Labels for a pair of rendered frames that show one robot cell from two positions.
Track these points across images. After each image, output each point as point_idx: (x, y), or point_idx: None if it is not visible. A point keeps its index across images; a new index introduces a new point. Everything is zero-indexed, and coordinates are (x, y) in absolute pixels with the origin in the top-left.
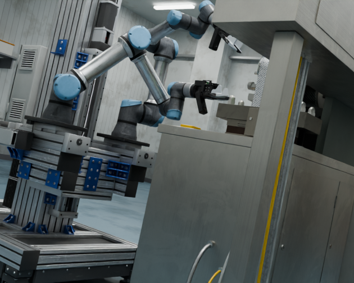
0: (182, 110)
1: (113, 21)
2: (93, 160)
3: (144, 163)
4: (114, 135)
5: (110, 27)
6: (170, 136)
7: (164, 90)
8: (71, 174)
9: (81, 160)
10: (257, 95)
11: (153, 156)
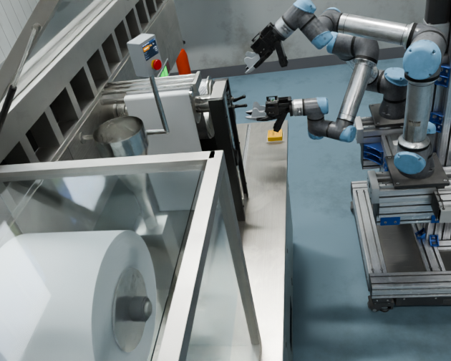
0: (308, 129)
1: (427, 9)
2: (384, 162)
3: (369, 190)
4: None
5: (426, 18)
6: None
7: (341, 107)
8: (361, 153)
9: (364, 147)
10: None
11: (371, 192)
